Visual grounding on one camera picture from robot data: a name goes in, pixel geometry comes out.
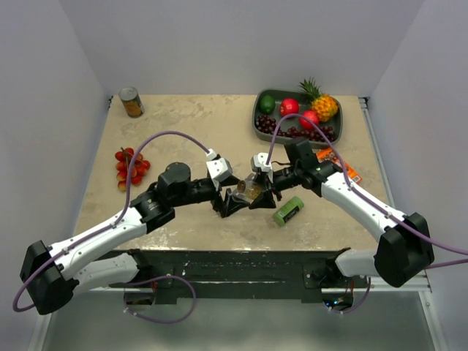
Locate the red apple right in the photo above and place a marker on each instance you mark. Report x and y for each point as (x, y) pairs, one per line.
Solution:
(309, 119)

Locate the green lime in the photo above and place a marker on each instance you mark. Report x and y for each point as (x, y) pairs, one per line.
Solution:
(267, 104)

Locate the amber pill bottle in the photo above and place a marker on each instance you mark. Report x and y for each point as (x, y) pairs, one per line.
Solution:
(247, 189)

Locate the orange snack packet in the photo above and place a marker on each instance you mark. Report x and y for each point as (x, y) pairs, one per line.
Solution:
(329, 155)

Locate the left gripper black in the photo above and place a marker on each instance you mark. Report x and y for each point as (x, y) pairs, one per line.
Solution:
(229, 205)

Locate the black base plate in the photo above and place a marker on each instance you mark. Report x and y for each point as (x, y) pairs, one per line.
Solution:
(174, 275)

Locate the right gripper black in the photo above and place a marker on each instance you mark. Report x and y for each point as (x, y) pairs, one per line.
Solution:
(266, 199)

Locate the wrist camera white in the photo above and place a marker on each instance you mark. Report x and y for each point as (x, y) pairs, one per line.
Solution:
(219, 169)
(260, 163)

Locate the dark green tray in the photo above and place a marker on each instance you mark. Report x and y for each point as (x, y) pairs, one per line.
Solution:
(279, 95)

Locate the red apple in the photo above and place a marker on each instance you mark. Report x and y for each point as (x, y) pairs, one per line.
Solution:
(289, 106)
(309, 119)

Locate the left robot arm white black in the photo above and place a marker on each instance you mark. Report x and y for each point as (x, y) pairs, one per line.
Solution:
(51, 275)

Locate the red apple left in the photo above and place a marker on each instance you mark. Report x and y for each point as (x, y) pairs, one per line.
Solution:
(289, 106)

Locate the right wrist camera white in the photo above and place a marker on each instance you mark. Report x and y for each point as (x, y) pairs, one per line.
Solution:
(260, 163)

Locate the dark red grape bunch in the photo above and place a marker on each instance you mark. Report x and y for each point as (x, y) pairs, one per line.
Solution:
(265, 125)

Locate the tin can orange label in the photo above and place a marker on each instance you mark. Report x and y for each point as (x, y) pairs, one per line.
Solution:
(131, 101)

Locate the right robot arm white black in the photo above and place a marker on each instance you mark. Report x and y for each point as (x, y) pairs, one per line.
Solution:
(403, 248)

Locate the green cylindrical bottle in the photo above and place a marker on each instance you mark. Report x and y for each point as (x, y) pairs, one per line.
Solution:
(288, 211)

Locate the small pineapple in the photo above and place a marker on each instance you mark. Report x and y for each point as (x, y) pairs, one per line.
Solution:
(324, 105)

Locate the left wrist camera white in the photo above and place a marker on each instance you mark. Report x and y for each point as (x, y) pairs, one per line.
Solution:
(219, 169)

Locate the red cherry tomato bunch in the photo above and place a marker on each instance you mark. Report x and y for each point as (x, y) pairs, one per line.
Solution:
(137, 172)

